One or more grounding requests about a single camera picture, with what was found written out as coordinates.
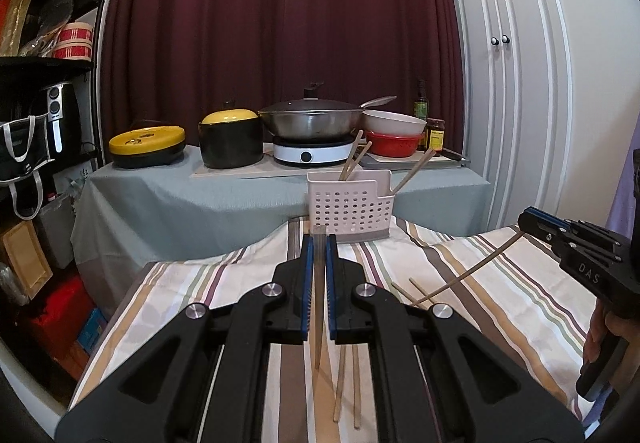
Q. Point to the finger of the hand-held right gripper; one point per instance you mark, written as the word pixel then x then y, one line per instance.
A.
pixel 537 228
pixel 550 218

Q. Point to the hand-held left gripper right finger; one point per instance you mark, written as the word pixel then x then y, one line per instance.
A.
pixel 330 293

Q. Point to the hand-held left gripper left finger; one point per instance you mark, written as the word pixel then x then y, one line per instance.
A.
pixel 306 293

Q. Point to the wooden chopstick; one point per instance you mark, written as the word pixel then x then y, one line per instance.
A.
pixel 420 293
pixel 402 292
pixel 419 169
pixel 414 168
pixel 339 383
pixel 357 162
pixel 317 353
pixel 351 154
pixel 356 388
pixel 470 272

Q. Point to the white perforated utensil holder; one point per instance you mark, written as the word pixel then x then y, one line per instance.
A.
pixel 350 208

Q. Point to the person's right hand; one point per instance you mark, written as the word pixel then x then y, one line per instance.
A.
pixel 619 348

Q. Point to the striped tablecloth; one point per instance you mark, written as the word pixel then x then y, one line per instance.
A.
pixel 500 305

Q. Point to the purple cloth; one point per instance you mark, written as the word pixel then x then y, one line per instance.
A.
pixel 625 173

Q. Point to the white wardrobe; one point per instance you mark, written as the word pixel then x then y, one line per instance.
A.
pixel 510 123

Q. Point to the grey tray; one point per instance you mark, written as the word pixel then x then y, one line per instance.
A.
pixel 440 162

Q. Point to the sauce jar with yellow label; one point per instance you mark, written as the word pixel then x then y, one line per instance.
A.
pixel 435 138

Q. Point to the white induction cooker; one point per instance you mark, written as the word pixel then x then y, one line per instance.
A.
pixel 310 154

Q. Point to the grey tablecloth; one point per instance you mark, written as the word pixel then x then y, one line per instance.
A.
pixel 175 208

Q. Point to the red bowl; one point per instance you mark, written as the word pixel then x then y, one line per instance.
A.
pixel 395 145

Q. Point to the steel wok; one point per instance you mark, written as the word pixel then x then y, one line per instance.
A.
pixel 310 125

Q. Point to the black pot with yellow lid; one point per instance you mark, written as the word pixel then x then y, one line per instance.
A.
pixel 230 143

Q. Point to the dark oil bottle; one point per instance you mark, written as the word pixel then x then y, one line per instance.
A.
pixel 421 105

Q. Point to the white bowl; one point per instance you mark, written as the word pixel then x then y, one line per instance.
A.
pixel 395 123

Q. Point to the black glass wok lid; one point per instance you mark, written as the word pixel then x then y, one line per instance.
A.
pixel 310 105

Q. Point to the blue box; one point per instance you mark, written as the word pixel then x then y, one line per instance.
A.
pixel 92 330

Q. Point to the yellow lidded electric pan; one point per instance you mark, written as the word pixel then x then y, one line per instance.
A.
pixel 147 143

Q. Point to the grey storage box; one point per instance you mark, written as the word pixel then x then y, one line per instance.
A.
pixel 55 230

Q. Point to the dark red curtain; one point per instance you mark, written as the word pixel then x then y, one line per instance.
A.
pixel 280 23

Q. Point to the wooden box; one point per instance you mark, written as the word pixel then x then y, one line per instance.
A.
pixel 25 260

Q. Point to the black air fryer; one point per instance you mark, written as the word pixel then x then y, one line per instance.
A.
pixel 60 118

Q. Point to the black tote bag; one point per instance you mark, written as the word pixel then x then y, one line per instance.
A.
pixel 20 158

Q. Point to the red striped round box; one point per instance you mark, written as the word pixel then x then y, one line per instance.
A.
pixel 74 42

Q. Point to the black shelf rack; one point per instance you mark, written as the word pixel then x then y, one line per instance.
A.
pixel 45 64

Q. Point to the clear plastic bag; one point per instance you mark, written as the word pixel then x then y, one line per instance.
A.
pixel 50 20

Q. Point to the gold gift bag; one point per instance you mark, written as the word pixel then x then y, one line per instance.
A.
pixel 15 20

